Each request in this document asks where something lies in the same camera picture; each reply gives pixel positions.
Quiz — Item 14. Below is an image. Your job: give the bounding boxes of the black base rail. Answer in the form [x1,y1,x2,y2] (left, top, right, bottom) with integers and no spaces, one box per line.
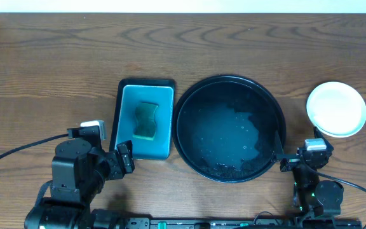
[91,209,362,229]

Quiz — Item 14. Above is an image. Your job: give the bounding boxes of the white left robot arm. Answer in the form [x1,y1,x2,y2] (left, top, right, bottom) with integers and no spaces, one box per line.
[24,138,134,228]

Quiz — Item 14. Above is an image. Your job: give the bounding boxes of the black rectangular water tray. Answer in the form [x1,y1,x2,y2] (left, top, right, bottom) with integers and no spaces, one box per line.
[109,78,175,160]

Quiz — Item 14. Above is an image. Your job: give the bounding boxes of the mint plate with scribble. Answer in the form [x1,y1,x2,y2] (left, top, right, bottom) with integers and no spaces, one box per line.
[306,81,366,138]

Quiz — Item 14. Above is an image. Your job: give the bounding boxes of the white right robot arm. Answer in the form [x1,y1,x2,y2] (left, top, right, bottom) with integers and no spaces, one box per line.
[128,125,344,228]

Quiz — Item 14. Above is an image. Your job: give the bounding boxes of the round black tray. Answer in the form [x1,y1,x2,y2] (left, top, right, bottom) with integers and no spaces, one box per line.
[172,76,286,183]

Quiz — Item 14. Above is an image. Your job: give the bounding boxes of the green scouring sponge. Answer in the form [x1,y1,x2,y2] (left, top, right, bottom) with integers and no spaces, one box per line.
[133,102,158,141]

